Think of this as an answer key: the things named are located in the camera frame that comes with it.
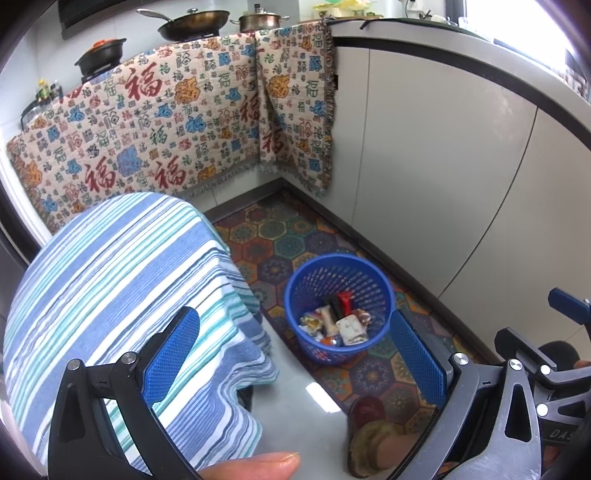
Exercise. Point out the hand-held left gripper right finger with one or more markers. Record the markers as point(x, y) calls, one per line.
point(418, 364)

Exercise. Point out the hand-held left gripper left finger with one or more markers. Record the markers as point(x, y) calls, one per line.
point(171, 355)

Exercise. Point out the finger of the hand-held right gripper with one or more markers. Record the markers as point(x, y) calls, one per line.
point(570, 307)
point(526, 344)

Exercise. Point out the white paper wrapper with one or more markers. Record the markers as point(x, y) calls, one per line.
point(353, 330)

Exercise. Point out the beige snack packet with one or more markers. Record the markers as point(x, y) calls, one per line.
point(328, 321)

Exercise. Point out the blue plastic basket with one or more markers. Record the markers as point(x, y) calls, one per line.
point(332, 270)

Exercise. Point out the person's left hand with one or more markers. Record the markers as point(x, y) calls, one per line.
point(251, 467)

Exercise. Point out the brown fuzzy slipper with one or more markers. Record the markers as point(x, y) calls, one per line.
point(369, 443)

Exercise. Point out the striped tablecloth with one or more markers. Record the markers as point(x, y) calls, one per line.
point(115, 277)

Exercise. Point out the patterned floor mat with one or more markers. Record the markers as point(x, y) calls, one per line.
point(286, 240)

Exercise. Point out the white kitchen cabinet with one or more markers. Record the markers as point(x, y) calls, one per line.
point(438, 161)

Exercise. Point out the large printed blanket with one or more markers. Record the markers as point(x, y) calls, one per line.
point(138, 129)

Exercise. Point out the small printed blanket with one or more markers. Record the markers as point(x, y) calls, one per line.
point(295, 115)

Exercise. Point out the oil bottle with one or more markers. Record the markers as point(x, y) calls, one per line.
point(44, 90)

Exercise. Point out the black clay pot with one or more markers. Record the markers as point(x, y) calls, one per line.
point(99, 57)

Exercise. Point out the dark wok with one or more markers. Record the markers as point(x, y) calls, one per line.
point(194, 25)

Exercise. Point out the steel pot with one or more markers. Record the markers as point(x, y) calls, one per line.
point(261, 22)

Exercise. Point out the black range hood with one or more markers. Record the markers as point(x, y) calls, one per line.
point(87, 11)

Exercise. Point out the yellow kitchen container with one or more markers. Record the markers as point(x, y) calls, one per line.
point(341, 5)

